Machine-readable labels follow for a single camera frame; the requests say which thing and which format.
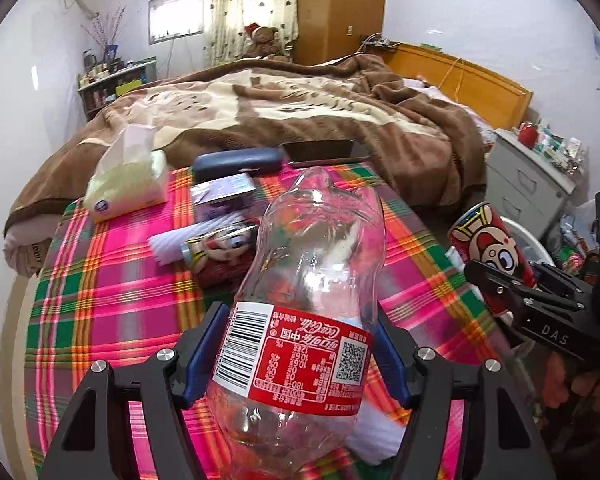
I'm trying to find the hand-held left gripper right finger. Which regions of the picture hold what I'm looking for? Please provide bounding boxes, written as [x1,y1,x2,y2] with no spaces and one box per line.
[375,305,561,480]

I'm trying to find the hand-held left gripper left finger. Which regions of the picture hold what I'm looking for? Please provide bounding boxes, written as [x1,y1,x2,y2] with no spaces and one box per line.
[40,302,231,480]

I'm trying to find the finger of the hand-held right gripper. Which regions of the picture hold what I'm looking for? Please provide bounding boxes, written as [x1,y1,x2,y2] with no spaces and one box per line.
[464,259,531,328]
[527,262,598,308]

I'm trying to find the red cartoon drink can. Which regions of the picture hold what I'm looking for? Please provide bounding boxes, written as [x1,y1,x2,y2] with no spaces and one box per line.
[448,201,538,321]

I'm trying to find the white trash bin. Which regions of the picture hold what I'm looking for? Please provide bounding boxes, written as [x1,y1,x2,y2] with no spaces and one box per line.
[497,212,556,281]

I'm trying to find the clear plastic bottle red label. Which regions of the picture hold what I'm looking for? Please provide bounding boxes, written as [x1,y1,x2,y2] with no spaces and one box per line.
[205,167,388,466]

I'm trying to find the person's right hand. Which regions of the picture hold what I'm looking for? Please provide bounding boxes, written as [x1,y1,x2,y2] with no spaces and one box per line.
[545,347,600,411]

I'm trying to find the colourful bag on floor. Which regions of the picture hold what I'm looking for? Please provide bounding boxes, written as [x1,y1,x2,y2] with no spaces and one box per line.
[555,200,600,281]

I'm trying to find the dark red packet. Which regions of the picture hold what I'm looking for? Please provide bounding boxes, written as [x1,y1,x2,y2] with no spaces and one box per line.
[197,257,251,288]

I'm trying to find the pink plaid tablecloth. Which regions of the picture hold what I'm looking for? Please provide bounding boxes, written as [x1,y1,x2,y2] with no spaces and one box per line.
[24,162,511,480]

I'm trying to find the pale cartoon drink can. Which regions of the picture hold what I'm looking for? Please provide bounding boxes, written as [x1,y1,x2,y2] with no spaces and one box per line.
[180,219,261,273]

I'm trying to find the grey nightstand drawers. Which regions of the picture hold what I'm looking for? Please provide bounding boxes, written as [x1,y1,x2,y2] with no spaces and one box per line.
[485,127,578,241]

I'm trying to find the clutter of small boxes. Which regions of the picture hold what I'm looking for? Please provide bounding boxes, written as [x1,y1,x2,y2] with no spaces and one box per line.
[535,120,588,176]

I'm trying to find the red cup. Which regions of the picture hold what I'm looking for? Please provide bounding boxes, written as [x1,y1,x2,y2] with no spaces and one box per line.
[519,122,540,150]

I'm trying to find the purple carton box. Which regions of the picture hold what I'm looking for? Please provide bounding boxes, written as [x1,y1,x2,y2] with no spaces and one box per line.
[190,172,256,221]

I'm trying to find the soft tissue pack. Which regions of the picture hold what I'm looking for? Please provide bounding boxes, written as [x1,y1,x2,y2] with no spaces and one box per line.
[82,124,170,225]

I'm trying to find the dark blue glasses case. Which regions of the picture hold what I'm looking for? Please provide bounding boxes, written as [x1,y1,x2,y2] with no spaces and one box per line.
[192,148,285,184]

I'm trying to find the pink bed sheet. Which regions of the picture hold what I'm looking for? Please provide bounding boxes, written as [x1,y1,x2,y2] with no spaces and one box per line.
[405,77,496,146]

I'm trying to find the wooden bed headboard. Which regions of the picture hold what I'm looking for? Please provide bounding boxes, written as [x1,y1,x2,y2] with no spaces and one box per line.
[382,42,535,131]

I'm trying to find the black phone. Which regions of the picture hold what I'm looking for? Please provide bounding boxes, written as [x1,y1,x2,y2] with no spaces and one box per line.
[280,139,371,168]

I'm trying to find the brown beige blanket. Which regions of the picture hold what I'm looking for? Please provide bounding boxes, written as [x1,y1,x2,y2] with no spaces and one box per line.
[4,54,488,276]

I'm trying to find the power strip with plugs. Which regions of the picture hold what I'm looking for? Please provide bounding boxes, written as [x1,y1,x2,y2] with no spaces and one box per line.
[360,32,401,51]

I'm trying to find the shelf with bottles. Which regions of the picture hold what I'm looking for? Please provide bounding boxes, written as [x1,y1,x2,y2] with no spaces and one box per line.
[76,57,158,121]

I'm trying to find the brown teddy bear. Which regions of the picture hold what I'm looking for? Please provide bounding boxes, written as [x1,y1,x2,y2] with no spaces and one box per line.
[242,22,287,61]

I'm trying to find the wooden wardrobe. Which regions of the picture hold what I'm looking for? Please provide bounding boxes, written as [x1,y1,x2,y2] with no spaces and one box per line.
[295,0,387,67]

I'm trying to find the window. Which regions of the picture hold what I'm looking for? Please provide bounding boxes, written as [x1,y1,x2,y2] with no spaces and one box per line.
[148,0,207,45]

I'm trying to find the dried branches in vase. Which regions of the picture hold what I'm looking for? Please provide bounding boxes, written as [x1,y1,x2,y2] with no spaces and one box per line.
[82,5,128,61]

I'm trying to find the patterned curtain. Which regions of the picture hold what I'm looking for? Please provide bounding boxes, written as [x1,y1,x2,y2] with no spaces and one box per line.
[203,0,301,66]

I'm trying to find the yellow cable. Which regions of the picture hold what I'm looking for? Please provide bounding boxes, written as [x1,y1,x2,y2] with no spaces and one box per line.
[437,57,468,91]

